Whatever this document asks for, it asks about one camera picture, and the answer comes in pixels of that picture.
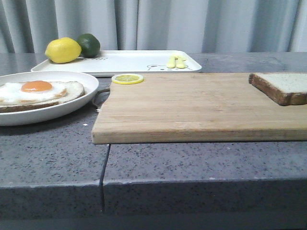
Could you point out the white round plate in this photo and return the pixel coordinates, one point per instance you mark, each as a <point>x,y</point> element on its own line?
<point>89,82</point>

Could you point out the bread slice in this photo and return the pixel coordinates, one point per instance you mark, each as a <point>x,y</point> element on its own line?
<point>74,91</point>
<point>284,88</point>

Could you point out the fried egg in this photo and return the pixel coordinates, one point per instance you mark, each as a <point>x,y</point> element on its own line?
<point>16,92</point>

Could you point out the white rectangular tray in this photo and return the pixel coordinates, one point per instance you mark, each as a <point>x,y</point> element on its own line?
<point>112,62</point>

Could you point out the wooden cutting board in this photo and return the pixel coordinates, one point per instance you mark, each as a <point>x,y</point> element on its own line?
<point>195,107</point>

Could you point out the yellow lemon slice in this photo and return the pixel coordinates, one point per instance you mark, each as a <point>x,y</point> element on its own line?
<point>127,79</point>

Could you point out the right pale yellow piece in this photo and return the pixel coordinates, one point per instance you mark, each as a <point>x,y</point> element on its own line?
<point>180,62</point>

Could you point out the pale yellow piece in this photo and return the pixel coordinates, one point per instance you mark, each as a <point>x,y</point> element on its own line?
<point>180,62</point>
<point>171,62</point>

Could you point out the left pale yellow piece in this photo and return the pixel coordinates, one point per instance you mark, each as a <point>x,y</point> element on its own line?
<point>171,62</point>

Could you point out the green lime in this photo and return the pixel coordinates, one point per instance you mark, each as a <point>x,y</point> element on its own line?
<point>89,44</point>

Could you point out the grey curtain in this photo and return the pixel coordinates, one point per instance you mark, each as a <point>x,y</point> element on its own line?
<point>194,26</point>

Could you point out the metal cutting board handle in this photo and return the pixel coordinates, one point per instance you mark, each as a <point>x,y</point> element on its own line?
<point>97,94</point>

